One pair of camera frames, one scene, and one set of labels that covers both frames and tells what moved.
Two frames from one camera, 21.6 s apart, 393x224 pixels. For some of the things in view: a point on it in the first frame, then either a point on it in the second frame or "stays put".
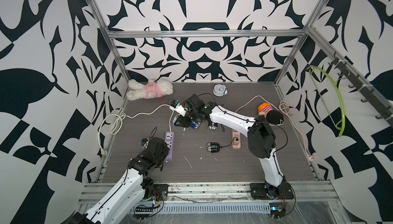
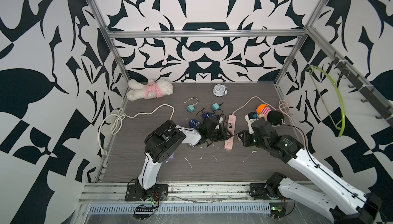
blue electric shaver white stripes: [195, 124] stays put
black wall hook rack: [367, 90] stays put
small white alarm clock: [220, 90] stays put
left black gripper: [166, 150] → [222, 134]
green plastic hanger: [335, 124] stays put
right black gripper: [182, 120] → [243, 139]
